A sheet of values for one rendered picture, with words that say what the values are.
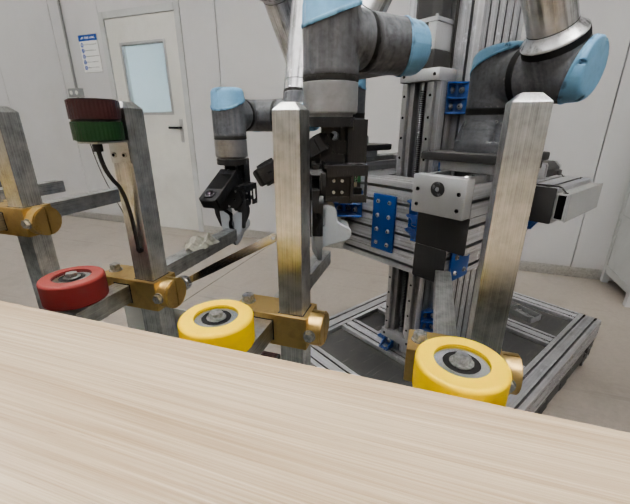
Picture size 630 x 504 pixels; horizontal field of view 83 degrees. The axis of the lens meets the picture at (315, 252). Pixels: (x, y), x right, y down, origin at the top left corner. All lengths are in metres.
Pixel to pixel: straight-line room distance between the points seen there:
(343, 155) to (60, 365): 0.40
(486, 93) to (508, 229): 0.58
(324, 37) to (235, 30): 3.14
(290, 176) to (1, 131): 0.49
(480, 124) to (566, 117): 2.17
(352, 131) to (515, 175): 0.22
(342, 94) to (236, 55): 3.12
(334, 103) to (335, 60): 0.05
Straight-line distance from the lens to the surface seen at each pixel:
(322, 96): 0.49
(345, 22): 0.51
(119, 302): 0.64
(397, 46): 0.56
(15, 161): 0.77
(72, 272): 0.59
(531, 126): 0.41
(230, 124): 0.85
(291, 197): 0.44
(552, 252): 3.27
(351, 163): 0.52
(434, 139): 1.16
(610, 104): 3.17
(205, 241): 0.78
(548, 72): 0.89
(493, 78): 0.96
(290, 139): 0.44
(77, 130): 0.54
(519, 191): 0.42
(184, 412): 0.31
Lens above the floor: 1.10
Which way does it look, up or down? 20 degrees down
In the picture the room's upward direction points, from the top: straight up
